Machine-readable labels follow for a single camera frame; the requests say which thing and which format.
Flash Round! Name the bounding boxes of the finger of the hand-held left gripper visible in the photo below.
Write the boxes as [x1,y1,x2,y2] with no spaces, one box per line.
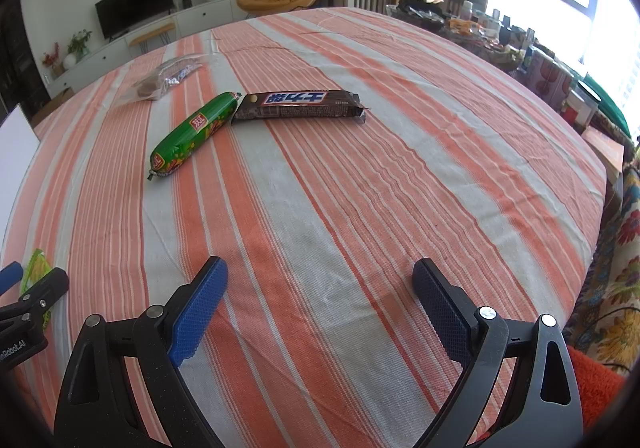
[0,262,24,293]
[0,268,70,334]

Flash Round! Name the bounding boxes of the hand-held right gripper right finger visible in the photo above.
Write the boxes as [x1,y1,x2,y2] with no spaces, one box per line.
[411,258,584,448]

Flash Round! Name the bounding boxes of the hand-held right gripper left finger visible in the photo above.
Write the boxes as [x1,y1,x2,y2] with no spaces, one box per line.
[54,255,229,448]

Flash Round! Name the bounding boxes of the green yellow snack packet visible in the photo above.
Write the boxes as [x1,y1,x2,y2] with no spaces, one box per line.
[20,248,53,329]

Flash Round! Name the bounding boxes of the white board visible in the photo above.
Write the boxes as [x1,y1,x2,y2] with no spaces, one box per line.
[0,103,41,249]

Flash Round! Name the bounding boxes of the orange striped tablecloth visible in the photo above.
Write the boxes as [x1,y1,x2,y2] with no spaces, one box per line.
[0,6,608,446]

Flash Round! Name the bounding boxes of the orange fuzzy cloth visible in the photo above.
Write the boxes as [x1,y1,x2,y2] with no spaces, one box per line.
[565,345,628,444]

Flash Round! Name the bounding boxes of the green sausage stick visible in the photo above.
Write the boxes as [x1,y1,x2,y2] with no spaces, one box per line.
[146,92,243,180]

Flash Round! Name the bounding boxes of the floral blanket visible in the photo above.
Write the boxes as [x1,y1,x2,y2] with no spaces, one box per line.
[565,163,640,369]

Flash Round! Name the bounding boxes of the black cabinet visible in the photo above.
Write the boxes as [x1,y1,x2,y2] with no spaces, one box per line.
[0,3,51,114]

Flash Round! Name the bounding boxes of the red flower arrangement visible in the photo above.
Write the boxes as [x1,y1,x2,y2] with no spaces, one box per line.
[41,42,63,78]

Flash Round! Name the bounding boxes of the clear packet with brown cookie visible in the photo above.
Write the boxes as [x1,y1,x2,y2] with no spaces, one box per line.
[112,53,208,105]

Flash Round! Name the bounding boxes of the brown chocolate bar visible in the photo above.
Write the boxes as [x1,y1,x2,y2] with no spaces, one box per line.
[230,89,372,124]

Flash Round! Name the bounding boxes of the orange box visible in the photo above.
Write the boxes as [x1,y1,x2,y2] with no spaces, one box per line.
[580,125,626,184]

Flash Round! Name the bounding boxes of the plant in white vase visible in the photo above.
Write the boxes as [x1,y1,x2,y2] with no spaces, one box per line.
[64,29,93,69]

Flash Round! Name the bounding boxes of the red patterned boxes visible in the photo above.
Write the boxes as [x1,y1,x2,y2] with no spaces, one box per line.
[525,46,576,109]

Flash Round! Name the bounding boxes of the green cloth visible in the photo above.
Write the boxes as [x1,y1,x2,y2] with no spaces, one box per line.
[582,73,633,139]

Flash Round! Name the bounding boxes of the pile of table clutter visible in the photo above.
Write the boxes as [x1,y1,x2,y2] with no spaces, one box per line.
[385,0,538,74]

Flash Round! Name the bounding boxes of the white television cabinet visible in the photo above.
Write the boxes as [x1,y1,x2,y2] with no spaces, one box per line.
[47,0,236,96]

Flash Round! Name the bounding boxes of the black television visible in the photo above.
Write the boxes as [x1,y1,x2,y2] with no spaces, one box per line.
[95,0,177,40]

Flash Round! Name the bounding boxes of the wooden stool with wire legs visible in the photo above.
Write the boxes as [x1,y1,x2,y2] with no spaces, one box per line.
[128,23,177,52]

